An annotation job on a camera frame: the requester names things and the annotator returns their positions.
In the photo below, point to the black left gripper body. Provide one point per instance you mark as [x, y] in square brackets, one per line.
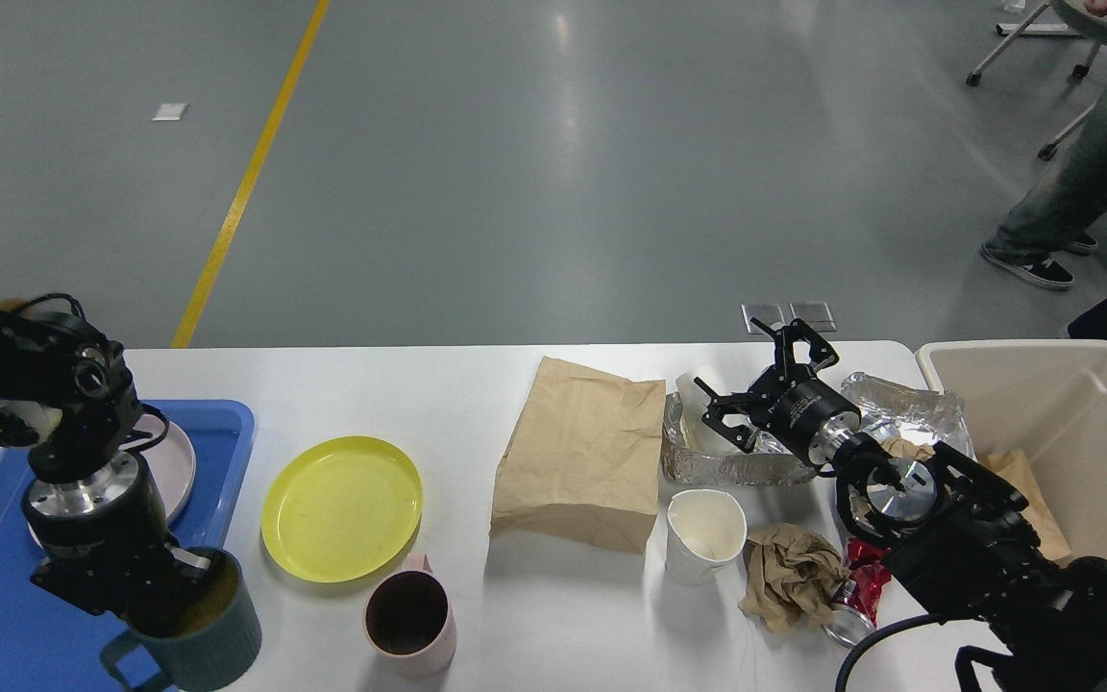
[114, 535]

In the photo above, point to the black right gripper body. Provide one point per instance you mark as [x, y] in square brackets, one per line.
[811, 420]

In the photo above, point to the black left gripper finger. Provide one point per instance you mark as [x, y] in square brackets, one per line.
[95, 591]
[164, 584]

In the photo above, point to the dark green mug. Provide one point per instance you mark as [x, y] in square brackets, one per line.
[218, 640]

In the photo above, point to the pink mug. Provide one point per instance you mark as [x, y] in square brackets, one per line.
[409, 621]

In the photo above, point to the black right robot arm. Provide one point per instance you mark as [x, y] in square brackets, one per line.
[952, 530]

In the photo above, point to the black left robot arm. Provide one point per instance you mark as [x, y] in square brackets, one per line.
[68, 399]

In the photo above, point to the aluminium foil tray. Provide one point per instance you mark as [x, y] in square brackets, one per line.
[681, 463]

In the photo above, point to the metal floor socket plates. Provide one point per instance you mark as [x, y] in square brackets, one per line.
[817, 315]

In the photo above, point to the white paper cup in tray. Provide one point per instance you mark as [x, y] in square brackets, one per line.
[699, 436]

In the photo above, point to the crumpled foil sheet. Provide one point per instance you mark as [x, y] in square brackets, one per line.
[919, 416]

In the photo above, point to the blue plastic tray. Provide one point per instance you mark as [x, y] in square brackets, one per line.
[49, 645]

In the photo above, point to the crumpled brown paper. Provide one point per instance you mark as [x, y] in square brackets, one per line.
[792, 576]

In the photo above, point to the red wrapper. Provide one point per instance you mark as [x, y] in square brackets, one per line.
[868, 576]

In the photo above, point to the brown paper bag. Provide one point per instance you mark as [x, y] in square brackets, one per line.
[582, 461]

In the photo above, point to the yellow plate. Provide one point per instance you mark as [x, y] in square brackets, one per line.
[342, 509]

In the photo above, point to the brown paper in bin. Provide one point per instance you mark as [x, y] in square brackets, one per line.
[1015, 468]

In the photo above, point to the metal can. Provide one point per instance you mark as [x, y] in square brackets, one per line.
[847, 626]

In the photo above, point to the beige plastic bin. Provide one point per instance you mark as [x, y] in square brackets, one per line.
[1047, 399]

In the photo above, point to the white floor marker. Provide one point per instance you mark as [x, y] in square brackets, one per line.
[170, 112]

